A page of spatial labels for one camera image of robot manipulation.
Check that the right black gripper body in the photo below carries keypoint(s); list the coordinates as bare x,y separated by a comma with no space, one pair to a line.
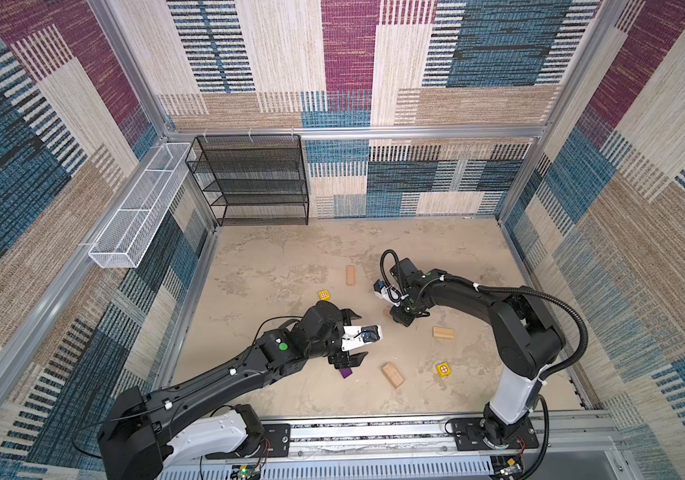
405,312

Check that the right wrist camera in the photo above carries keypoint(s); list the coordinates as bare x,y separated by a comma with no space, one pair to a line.
387,292

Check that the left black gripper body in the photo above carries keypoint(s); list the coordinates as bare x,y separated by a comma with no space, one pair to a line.
342,359

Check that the white mesh wall basket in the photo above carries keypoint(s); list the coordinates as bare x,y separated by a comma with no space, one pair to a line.
124,241

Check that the wood block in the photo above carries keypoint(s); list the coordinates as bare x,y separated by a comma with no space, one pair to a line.
392,375
443,333
350,275

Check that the black wire shelf rack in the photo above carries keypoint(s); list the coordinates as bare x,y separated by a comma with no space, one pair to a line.
250,180

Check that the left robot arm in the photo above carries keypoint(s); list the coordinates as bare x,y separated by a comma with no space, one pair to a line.
141,434

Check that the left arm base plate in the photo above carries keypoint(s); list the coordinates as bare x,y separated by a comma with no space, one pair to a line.
274,443

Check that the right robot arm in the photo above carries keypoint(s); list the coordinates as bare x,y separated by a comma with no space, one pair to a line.
527,337

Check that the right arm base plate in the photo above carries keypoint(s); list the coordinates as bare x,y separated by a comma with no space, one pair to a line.
468,433

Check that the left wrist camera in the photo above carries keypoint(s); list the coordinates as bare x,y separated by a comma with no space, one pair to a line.
354,337

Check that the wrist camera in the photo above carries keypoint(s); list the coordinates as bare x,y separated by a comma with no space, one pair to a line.
354,337
387,292

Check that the wood block front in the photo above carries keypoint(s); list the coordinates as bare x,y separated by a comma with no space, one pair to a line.
392,375

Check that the aluminium front rail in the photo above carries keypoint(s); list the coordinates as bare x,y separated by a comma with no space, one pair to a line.
573,445

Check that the yellow cube red mark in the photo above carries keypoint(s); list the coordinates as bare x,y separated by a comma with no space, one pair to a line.
443,369

